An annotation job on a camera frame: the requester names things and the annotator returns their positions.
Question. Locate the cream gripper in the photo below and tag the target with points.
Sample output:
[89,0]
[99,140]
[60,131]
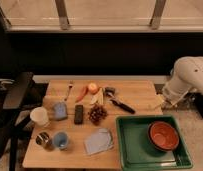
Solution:
[160,101]

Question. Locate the blue sponge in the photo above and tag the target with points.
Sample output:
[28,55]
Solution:
[60,111]

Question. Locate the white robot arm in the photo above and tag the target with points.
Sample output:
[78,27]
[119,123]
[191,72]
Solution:
[187,75]

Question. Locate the blue cup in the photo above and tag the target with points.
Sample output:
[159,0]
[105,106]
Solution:
[60,140]

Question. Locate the white plastic cup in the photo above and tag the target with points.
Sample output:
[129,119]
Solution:
[39,115]

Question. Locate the orange bowl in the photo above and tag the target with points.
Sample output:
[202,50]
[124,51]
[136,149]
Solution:
[163,136]

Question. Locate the small dark metal object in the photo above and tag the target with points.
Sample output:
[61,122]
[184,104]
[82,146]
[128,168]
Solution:
[110,90]

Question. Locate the green plastic tray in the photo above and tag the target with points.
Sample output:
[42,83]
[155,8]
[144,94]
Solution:
[137,153]

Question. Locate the bunch of dark grapes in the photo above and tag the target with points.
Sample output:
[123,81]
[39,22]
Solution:
[96,114]

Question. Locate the light blue cloth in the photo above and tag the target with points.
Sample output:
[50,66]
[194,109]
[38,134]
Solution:
[99,141]

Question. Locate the orange carrot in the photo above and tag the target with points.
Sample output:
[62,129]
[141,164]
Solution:
[82,94]

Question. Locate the black remote control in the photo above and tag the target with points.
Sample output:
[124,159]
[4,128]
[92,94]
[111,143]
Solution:
[78,117]

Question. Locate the metal can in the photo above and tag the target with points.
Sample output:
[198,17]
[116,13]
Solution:
[44,140]

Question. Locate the black chair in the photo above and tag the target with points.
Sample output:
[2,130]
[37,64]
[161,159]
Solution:
[16,95]

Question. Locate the black handled peeler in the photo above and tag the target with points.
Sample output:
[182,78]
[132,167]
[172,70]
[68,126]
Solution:
[120,104]

